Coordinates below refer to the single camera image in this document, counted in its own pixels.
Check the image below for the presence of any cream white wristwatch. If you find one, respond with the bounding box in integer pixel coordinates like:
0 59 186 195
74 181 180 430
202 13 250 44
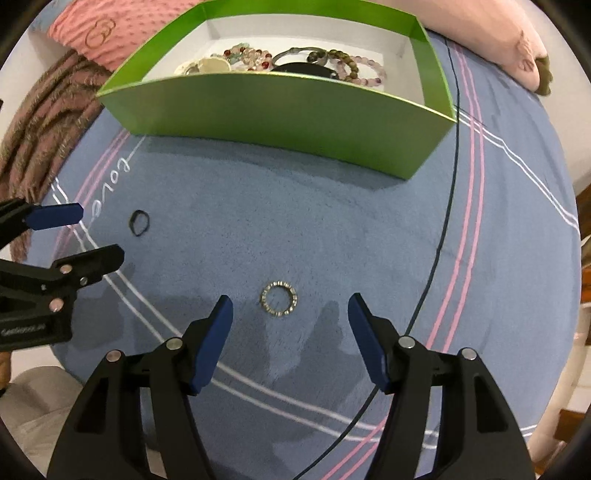
178 57 231 75

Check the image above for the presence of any black wristwatch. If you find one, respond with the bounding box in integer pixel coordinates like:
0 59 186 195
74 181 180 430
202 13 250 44
273 62 339 80

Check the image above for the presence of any brown knitted blanket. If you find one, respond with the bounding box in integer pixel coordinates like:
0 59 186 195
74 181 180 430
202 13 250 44
0 48 112 264

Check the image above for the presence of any blue striped bed sheet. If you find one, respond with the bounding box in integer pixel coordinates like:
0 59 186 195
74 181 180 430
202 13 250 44
28 37 580 479

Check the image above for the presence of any pink dotted blanket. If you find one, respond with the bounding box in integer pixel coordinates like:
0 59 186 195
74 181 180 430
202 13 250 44
47 0 197 72

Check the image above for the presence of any green white cardboard box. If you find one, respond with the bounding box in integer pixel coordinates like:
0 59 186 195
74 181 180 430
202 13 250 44
98 1 456 179

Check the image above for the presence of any small black hair tie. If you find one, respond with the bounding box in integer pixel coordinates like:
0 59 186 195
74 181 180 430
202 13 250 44
127 209 151 238

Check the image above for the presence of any silver rhinestone ring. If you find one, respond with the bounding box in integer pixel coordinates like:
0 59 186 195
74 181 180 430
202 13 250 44
258 279 299 319

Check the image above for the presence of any mixed bead bracelet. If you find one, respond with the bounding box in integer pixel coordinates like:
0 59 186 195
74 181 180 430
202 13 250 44
221 42 276 73

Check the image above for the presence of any olive bead bracelet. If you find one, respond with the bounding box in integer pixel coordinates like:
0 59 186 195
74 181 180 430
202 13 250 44
306 48 362 83

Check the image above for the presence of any pink bead bracelet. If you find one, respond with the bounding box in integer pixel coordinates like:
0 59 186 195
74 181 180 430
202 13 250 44
329 54 388 89

